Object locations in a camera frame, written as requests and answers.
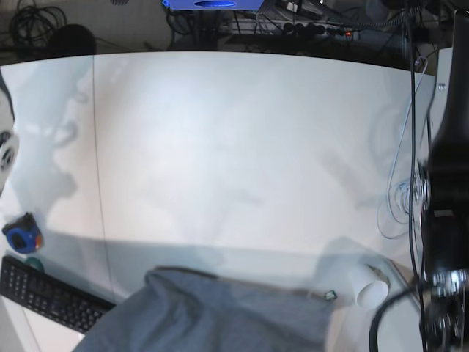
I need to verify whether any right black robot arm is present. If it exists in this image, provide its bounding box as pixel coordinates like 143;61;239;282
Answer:
0;76;19;192

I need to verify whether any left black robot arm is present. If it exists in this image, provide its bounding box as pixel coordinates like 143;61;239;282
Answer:
369;5;468;351

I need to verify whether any black power strip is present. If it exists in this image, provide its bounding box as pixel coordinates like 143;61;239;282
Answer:
281;21;360;39

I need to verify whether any green tape roll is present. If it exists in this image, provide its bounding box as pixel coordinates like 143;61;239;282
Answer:
24;257;45;273

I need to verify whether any black computer keyboard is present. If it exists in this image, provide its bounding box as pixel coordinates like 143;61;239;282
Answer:
1;255;115;334

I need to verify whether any blue box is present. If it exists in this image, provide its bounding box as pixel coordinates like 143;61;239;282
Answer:
162;0;264;11

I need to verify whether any white paper cup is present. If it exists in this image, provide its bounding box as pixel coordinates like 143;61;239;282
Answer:
349;265;389;310

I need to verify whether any blue black tape measure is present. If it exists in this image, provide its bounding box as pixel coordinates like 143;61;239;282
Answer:
1;213;43;254

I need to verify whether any small green white packet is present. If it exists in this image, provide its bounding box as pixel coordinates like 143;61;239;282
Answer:
324;290;337;301

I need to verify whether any grey t-shirt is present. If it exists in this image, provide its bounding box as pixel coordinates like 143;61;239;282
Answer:
75;268;333;351

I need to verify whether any white coiled cable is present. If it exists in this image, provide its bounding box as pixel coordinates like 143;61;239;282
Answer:
376;56;429;240

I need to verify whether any grey laptop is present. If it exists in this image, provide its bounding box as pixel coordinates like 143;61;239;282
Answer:
364;257;420;334

